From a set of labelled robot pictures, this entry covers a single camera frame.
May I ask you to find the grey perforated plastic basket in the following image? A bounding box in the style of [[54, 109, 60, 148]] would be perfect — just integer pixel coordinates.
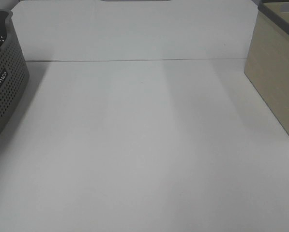
[[0, 9, 30, 134]]

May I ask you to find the beige fabric storage box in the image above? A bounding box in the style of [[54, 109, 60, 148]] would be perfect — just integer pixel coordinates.
[[244, 0, 289, 136]]

